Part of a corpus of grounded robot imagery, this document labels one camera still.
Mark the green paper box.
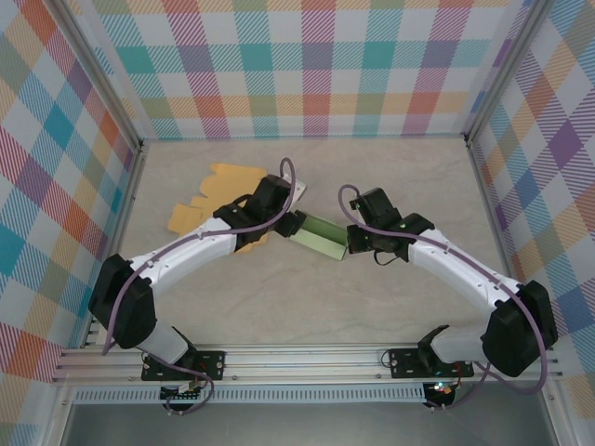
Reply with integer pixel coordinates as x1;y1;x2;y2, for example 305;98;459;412
287;209;350;263

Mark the small black controller board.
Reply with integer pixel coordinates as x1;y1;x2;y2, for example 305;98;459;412
423;379;460;411
159;384;206;413

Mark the grey metal panel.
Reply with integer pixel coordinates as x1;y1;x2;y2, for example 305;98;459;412
62;401;558;446

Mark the aluminium side rail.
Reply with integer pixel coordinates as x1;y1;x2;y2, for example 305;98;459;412
466;138;531;284
82;142;151;348

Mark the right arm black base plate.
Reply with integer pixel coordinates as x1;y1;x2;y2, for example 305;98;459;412
389;347;475;380

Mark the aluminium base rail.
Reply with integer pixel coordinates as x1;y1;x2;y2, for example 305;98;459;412
53;342;564;385

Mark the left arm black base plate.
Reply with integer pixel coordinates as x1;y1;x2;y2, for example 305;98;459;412
140;350;228;383

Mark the white slotted cable duct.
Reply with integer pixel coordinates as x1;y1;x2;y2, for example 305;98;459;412
73;383;427;405

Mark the aluminium frame post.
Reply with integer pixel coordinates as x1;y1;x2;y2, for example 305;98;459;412
59;0;146;154
463;0;555;146

